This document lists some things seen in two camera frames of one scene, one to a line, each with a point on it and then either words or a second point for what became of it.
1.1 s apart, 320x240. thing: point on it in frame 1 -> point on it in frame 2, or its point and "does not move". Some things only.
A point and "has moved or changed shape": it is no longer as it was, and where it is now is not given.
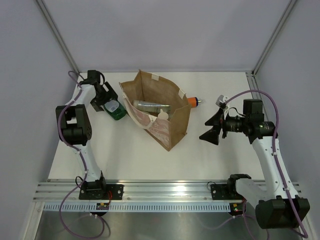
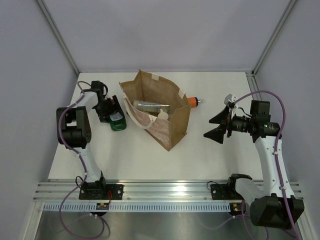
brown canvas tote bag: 166,130 does not move
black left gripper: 109,95 -> 114,108
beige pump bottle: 163,115 does not move
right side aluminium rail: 253,85 does not move
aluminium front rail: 149,192 does not move
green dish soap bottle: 115,109 has moved or changed shape
